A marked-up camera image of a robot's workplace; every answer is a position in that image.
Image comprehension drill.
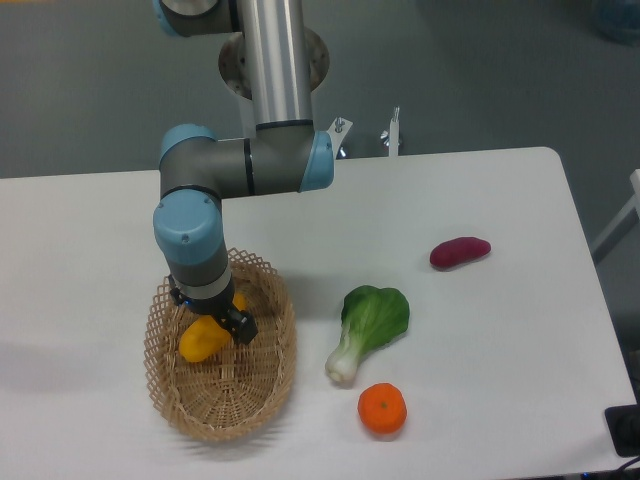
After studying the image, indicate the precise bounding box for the woven wicker basket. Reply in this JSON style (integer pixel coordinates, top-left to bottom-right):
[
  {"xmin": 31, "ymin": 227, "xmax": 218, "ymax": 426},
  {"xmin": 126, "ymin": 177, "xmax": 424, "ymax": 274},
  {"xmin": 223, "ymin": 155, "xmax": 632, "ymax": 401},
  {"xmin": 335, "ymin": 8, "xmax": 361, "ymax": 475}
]
[{"xmin": 144, "ymin": 248, "xmax": 297, "ymax": 442}]

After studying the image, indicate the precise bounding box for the white table leg right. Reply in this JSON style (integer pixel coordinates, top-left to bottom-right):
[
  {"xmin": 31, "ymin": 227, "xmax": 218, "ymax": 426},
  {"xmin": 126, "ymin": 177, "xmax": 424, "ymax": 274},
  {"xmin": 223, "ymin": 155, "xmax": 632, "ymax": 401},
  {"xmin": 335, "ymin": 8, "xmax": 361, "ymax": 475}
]
[{"xmin": 590, "ymin": 169, "xmax": 639, "ymax": 264}]

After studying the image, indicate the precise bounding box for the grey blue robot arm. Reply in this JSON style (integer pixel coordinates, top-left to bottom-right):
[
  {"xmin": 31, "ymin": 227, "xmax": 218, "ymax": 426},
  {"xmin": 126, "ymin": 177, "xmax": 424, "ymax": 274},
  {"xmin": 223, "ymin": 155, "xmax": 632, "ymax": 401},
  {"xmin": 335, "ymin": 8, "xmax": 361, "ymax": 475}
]
[{"xmin": 153, "ymin": 1, "xmax": 335, "ymax": 344}]

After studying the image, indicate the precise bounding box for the green bok choy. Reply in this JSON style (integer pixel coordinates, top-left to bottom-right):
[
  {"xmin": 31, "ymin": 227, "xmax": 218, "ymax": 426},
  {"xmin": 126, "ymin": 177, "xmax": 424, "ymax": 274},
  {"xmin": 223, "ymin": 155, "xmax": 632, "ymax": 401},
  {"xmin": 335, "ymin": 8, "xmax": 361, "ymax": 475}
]
[{"xmin": 325, "ymin": 285, "xmax": 410, "ymax": 385}]

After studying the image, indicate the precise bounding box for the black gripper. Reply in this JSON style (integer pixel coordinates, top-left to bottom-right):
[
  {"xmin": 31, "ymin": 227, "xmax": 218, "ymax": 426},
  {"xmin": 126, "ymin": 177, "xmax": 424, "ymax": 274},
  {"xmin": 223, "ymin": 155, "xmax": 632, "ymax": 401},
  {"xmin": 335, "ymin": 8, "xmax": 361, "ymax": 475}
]
[{"xmin": 167, "ymin": 274, "xmax": 258, "ymax": 345}]

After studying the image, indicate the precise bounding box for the orange tangerine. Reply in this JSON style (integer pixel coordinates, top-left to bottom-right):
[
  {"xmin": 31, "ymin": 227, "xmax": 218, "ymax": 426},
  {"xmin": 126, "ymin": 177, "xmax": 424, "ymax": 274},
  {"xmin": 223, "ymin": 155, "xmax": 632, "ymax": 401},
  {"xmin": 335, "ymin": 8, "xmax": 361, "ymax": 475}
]
[{"xmin": 357, "ymin": 383, "xmax": 408, "ymax": 435}]

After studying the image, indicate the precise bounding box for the purple sweet potato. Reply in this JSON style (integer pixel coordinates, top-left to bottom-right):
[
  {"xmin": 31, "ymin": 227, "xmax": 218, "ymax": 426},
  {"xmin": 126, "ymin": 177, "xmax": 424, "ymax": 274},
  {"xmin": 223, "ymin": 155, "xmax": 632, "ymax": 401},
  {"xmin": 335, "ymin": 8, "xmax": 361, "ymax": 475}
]
[{"xmin": 429, "ymin": 237, "xmax": 492, "ymax": 270}]

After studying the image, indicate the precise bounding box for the yellow mango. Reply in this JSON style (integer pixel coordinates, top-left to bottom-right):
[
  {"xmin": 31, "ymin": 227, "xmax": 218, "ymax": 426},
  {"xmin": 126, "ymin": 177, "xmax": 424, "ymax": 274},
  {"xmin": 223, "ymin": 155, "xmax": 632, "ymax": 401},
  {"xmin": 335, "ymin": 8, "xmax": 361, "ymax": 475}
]
[{"xmin": 178, "ymin": 315, "xmax": 232, "ymax": 363}]

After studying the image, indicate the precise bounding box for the black device at edge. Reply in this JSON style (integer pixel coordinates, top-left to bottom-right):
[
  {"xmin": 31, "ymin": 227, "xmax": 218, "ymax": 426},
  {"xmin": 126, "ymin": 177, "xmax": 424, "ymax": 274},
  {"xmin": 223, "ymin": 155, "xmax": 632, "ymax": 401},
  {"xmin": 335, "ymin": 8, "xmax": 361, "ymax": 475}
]
[{"xmin": 604, "ymin": 404, "xmax": 639, "ymax": 457}]

